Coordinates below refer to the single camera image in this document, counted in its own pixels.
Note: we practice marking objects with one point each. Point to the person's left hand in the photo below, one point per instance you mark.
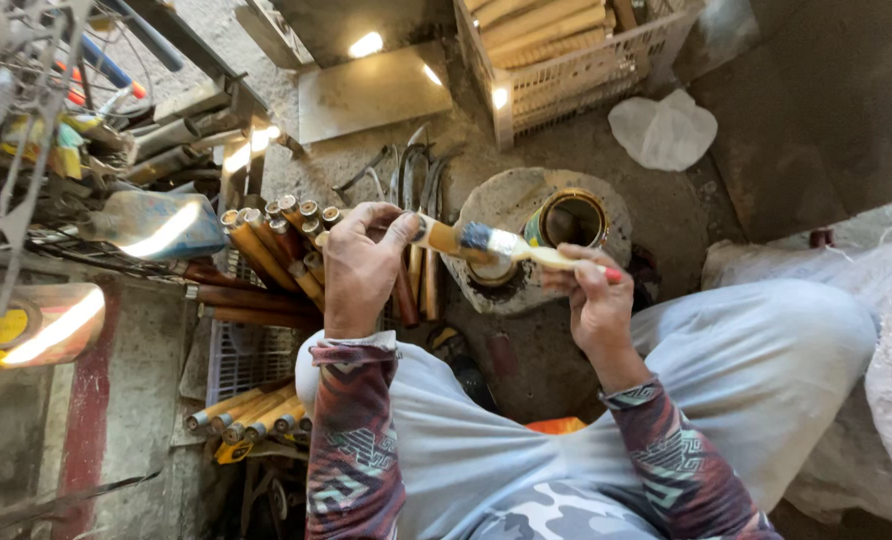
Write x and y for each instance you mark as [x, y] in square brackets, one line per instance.
[360, 270]

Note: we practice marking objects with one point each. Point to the person's right hand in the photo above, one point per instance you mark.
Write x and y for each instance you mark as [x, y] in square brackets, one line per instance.
[600, 307]

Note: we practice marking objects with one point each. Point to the open varnish tin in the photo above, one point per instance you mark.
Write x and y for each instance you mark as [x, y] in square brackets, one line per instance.
[570, 217]

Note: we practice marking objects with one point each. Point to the bundle of curved metal blades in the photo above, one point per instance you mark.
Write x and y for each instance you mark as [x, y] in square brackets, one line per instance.
[416, 176]

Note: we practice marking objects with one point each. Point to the small round tin lid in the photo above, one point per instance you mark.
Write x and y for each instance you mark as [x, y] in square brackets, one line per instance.
[491, 271]

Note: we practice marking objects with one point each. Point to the orange plastic piece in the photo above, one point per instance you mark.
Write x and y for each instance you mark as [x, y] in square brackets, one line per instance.
[557, 426]

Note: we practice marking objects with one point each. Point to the person's legs in grey trousers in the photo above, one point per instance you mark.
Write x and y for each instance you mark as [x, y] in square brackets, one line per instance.
[723, 360]

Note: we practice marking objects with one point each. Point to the black sandal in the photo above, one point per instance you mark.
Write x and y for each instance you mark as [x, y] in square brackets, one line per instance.
[462, 364]

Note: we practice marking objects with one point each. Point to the white plastic grid crate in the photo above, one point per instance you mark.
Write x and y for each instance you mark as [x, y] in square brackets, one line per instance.
[247, 360]

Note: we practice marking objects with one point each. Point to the round concrete slab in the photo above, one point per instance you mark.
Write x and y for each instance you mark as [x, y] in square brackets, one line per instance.
[502, 199]

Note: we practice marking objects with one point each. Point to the white plastic bag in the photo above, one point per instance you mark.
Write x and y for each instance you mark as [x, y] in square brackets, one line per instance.
[663, 131]

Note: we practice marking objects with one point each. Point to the dusty plastic bottle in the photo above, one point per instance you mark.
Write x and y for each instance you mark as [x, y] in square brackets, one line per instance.
[157, 225]

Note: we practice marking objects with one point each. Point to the yellow black tool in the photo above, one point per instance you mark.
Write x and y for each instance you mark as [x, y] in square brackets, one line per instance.
[233, 451]

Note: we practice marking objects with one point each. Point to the white woven sack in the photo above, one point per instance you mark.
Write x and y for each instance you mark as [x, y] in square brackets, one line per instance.
[828, 259]

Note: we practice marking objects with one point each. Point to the yellow tin can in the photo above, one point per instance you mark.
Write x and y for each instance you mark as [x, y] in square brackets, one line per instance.
[37, 330]

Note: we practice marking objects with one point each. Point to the metal rack with tools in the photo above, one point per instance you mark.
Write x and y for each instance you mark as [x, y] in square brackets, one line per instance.
[33, 112]

